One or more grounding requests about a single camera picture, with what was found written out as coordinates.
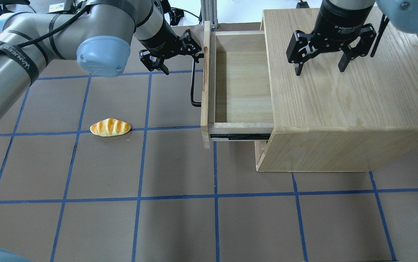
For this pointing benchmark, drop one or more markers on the wooden drawer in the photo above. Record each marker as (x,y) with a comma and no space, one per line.
(236,96)

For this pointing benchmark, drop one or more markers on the aluminium frame post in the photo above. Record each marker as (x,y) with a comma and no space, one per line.
(209,14)

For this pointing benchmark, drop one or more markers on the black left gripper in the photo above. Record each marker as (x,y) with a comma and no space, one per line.
(159,38)

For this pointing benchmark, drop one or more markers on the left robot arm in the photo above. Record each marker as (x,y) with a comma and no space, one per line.
(98,37)

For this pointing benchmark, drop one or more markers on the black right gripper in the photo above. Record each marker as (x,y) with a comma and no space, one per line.
(335,22)

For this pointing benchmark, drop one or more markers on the black drawer handle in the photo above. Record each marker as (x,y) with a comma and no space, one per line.
(192,88)

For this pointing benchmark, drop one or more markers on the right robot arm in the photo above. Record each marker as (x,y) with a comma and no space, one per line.
(403,14)

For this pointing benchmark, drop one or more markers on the wooden drawer cabinet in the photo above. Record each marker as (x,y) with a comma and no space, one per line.
(327,120)

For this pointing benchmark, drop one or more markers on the toy bread roll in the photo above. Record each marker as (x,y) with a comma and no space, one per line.
(110,127)

